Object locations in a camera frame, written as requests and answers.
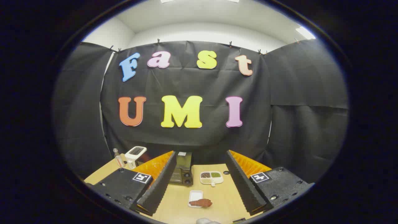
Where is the black toaster oven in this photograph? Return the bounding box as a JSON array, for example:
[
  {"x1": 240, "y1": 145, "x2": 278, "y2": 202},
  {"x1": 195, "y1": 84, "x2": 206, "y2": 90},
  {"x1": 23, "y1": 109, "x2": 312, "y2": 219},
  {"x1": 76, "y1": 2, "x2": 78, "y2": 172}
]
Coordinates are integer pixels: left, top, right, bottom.
[{"x1": 136, "y1": 152, "x2": 194, "y2": 186}]

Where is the reddish brown meat piece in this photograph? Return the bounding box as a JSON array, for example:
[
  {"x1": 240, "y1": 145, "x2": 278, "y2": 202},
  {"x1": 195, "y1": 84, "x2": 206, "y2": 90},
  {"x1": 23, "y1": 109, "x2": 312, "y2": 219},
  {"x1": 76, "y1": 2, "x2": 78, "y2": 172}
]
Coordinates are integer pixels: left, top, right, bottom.
[{"x1": 189, "y1": 198, "x2": 213, "y2": 208}]

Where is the white rectangular tray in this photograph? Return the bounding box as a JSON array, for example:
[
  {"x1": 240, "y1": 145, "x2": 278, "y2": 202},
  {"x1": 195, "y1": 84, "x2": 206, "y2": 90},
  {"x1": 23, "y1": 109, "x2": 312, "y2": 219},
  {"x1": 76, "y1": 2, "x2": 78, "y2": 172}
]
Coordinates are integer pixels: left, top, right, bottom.
[{"x1": 188, "y1": 190, "x2": 203, "y2": 208}]

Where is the ceiling light panel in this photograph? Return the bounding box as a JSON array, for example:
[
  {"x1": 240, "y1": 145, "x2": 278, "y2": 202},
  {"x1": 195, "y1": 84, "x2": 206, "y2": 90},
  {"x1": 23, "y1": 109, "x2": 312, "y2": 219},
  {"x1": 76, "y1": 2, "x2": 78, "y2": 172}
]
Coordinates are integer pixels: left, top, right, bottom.
[{"x1": 295, "y1": 26, "x2": 316, "y2": 40}]

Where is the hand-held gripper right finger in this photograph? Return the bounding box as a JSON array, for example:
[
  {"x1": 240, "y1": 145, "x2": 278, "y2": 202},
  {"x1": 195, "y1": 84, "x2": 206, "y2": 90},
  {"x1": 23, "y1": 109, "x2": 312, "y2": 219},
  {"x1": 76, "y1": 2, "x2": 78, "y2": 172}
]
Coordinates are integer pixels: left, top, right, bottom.
[{"x1": 225, "y1": 150, "x2": 314, "y2": 216}]

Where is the clear bottle orange label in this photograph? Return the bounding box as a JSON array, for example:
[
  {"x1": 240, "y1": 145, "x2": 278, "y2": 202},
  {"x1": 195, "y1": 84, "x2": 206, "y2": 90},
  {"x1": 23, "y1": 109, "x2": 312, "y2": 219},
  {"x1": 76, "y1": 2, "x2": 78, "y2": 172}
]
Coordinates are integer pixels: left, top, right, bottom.
[{"x1": 113, "y1": 148, "x2": 125, "y2": 168}]

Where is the white bread toaster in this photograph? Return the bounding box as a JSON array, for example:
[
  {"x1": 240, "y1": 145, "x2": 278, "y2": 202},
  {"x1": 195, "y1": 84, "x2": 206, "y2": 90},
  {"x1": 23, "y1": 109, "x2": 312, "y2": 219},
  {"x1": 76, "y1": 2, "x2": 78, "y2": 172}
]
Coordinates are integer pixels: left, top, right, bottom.
[{"x1": 125, "y1": 146, "x2": 147, "y2": 169}]

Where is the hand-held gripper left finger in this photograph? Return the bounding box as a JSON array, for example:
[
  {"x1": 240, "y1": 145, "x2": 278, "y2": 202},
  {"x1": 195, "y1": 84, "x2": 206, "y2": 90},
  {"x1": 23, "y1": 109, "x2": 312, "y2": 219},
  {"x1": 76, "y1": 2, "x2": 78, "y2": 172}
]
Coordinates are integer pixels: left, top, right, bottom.
[{"x1": 90, "y1": 151, "x2": 177, "y2": 217}]

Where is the white divided grain plate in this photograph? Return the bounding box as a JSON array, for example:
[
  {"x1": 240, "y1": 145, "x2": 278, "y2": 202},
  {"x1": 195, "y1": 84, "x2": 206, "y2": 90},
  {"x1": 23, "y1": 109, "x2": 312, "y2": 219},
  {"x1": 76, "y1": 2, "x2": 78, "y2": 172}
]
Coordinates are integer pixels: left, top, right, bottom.
[{"x1": 200, "y1": 171, "x2": 224, "y2": 187}]

